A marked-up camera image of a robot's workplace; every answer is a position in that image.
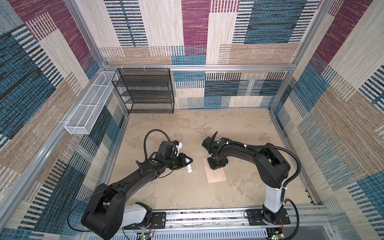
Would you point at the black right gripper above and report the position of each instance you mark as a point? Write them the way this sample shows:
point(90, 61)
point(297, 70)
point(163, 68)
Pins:
point(224, 162)

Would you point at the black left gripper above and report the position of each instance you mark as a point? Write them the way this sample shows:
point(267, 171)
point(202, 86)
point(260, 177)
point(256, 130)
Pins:
point(182, 162)

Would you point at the pink envelope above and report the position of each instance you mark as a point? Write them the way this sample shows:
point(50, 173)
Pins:
point(214, 176)

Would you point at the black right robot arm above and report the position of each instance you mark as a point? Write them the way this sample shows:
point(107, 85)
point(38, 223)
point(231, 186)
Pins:
point(272, 167)

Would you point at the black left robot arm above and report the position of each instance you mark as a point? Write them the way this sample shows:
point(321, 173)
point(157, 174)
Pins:
point(106, 212)

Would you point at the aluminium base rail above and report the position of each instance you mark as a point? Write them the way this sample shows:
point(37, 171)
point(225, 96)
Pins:
point(314, 221)

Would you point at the black wire shelf rack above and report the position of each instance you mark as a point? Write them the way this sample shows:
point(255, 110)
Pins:
point(145, 90)

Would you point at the white wire mesh basket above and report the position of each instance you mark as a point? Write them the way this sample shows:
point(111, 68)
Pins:
point(87, 112)

